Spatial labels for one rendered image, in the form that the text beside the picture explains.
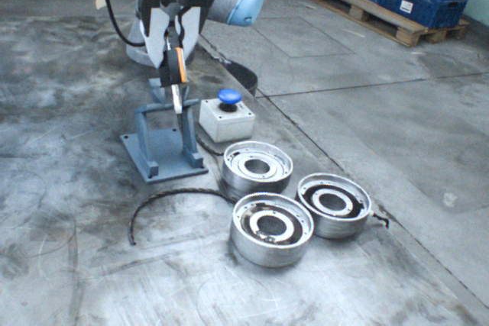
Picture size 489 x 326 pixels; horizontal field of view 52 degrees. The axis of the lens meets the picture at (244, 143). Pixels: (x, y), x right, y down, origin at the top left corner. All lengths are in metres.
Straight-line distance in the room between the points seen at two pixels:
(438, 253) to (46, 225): 1.66
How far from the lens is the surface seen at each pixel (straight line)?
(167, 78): 0.71
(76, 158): 0.79
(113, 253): 0.64
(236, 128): 0.85
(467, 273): 2.08
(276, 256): 0.62
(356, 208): 0.73
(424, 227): 2.19
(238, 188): 0.72
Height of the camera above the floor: 1.25
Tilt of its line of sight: 32 degrees down
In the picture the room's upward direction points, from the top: 10 degrees clockwise
